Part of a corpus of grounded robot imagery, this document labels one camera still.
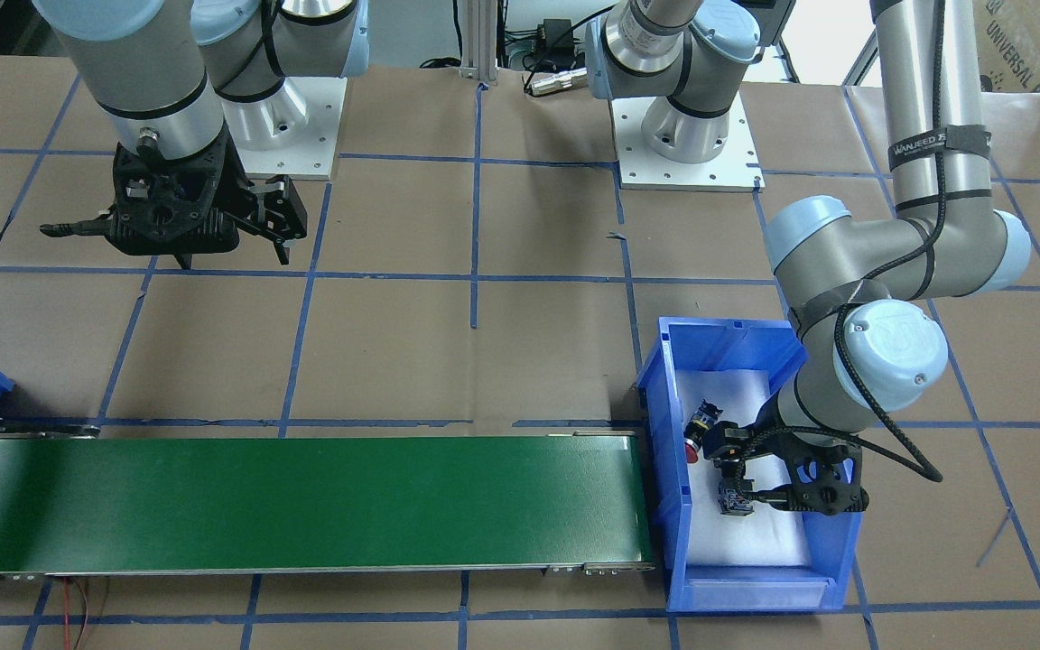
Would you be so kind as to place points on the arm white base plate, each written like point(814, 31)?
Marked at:
point(294, 132)
point(735, 169)

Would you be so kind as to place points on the green conveyor belt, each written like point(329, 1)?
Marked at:
point(167, 506)

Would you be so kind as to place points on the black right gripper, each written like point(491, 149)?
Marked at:
point(233, 183)

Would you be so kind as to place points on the red push button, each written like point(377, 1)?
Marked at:
point(696, 428)

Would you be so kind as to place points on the white foam pad source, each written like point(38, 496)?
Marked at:
point(767, 537)

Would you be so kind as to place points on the blue source bin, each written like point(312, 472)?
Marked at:
point(717, 345)

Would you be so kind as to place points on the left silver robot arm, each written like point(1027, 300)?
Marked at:
point(852, 287)

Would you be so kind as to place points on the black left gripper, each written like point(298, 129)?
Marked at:
point(730, 443)

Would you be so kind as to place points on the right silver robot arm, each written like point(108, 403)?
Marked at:
point(206, 99)

